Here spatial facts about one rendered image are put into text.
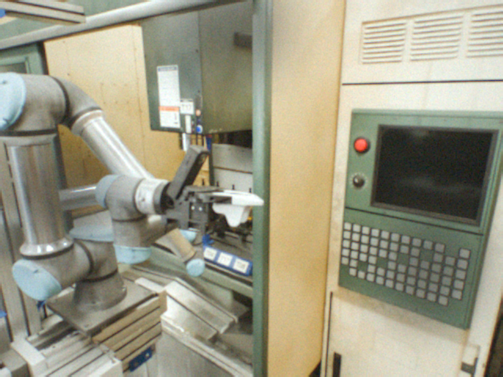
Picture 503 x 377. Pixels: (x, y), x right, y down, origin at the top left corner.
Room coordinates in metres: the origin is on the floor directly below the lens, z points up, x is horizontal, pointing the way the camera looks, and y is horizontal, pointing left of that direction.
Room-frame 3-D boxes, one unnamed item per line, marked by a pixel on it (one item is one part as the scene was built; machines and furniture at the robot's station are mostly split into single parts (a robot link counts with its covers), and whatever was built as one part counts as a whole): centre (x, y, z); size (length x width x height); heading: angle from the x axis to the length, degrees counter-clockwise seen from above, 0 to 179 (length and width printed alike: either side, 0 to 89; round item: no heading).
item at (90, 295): (0.92, 0.47, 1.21); 0.15 x 0.15 x 0.10
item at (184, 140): (2.09, 0.38, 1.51); 0.16 x 0.16 x 0.12
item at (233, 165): (2.44, 0.11, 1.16); 0.48 x 0.05 x 0.51; 53
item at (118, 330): (0.92, 0.47, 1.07); 0.40 x 0.13 x 0.09; 145
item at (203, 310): (1.65, 0.47, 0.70); 0.90 x 0.30 x 0.16; 53
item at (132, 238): (0.72, 0.27, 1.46); 0.11 x 0.08 x 0.11; 159
